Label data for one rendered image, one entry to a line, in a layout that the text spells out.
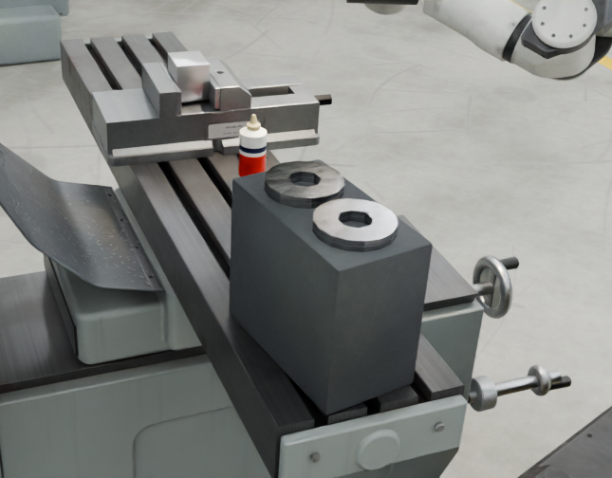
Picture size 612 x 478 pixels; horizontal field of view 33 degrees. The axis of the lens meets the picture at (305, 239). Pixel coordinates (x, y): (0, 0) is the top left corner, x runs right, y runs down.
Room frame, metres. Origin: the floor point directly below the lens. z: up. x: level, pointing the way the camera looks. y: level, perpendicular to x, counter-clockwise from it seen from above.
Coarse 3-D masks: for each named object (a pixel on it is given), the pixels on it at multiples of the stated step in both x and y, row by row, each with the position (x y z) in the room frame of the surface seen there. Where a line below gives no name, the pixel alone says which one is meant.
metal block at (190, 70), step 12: (168, 60) 1.54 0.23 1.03; (180, 60) 1.52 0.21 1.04; (192, 60) 1.52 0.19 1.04; (204, 60) 1.53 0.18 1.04; (180, 72) 1.49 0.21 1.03; (192, 72) 1.50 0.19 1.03; (204, 72) 1.51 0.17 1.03; (180, 84) 1.49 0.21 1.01; (192, 84) 1.50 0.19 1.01; (204, 84) 1.51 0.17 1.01; (192, 96) 1.50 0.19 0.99; (204, 96) 1.51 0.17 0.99
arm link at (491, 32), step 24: (456, 0) 1.33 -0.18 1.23; (480, 0) 1.32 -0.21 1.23; (504, 0) 1.32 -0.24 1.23; (456, 24) 1.32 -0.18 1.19; (480, 24) 1.30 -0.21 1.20; (504, 24) 1.29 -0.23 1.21; (528, 24) 1.28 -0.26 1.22; (480, 48) 1.31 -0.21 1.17; (504, 48) 1.28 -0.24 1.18; (528, 48) 1.26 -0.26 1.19; (552, 48) 1.23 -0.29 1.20; (576, 48) 1.23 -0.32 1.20; (552, 72) 1.28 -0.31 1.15; (576, 72) 1.30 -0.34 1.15
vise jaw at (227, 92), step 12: (216, 60) 1.60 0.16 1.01; (216, 72) 1.55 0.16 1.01; (228, 72) 1.55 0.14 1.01; (216, 84) 1.50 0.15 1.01; (228, 84) 1.50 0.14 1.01; (240, 84) 1.51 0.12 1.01; (216, 96) 1.48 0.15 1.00; (228, 96) 1.49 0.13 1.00; (240, 96) 1.50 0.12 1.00; (216, 108) 1.48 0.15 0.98; (228, 108) 1.49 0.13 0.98; (240, 108) 1.50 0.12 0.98
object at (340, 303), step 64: (256, 192) 1.01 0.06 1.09; (320, 192) 1.00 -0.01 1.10; (256, 256) 0.99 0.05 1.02; (320, 256) 0.89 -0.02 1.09; (384, 256) 0.90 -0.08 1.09; (256, 320) 0.99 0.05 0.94; (320, 320) 0.88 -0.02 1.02; (384, 320) 0.90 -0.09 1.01; (320, 384) 0.87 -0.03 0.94; (384, 384) 0.91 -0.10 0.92
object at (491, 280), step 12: (480, 264) 1.64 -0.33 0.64; (492, 264) 1.60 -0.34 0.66; (504, 264) 1.61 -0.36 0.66; (516, 264) 1.62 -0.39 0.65; (480, 276) 1.64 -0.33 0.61; (492, 276) 1.60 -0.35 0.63; (504, 276) 1.58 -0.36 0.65; (480, 288) 1.59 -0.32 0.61; (492, 288) 1.60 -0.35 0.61; (504, 288) 1.56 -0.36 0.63; (480, 300) 1.62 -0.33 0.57; (492, 300) 1.60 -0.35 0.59; (504, 300) 1.56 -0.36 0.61; (492, 312) 1.58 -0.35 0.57; (504, 312) 1.56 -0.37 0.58
